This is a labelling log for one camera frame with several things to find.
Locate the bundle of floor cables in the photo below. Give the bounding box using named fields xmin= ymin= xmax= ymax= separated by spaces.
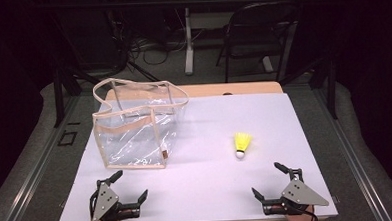
xmin=103 ymin=5 xmax=190 ymax=78

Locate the black metal stand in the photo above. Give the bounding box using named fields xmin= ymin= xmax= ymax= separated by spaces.
xmin=310 ymin=54 xmax=340 ymax=121
xmin=50 ymin=63 xmax=86 ymax=129

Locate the yellow shuttlecock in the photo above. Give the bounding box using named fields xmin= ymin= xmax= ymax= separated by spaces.
xmin=233 ymin=131 xmax=254 ymax=160

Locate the person's right hand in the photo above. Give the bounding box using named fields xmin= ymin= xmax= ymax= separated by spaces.
xmin=285 ymin=205 xmax=316 ymax=221

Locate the white table board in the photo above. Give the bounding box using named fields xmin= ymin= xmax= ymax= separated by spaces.
xmin=51 ymin=90 xmax=339 ymax=221

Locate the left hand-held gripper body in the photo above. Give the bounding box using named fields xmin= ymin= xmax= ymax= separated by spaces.
xmin=90 ymin=181 xmax=123 ymax=221

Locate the metal floor rail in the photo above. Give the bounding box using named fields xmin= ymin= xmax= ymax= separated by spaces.
xmin=312 ymin=81 xmax=392 ymax=221
xmin=0 ymin=95 xmax=87 ymax=221

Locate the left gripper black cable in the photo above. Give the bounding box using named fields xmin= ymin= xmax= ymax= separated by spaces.
xmin=88 ymin=189 xmax=103 ymax=221

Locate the clear bag with beige trim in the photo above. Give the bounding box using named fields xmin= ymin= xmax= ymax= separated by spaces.
xmin=91 ymin=74 xmax=193 ymax=173

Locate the white background desk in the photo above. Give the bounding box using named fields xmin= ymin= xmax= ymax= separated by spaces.
xmin=162 ymin=0 xmax=312 ymax=78

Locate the black folding chair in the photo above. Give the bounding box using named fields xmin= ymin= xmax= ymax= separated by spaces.
xmin=213 ymin=0 xmax=305 ymax=85

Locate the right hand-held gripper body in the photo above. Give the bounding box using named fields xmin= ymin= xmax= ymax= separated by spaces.
xmin=279 ymin=177 xmax=331 ymax=217

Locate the wooden table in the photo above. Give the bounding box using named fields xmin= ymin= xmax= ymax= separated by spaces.
xmin=104 ymin=80 xmax=284 ymax=102

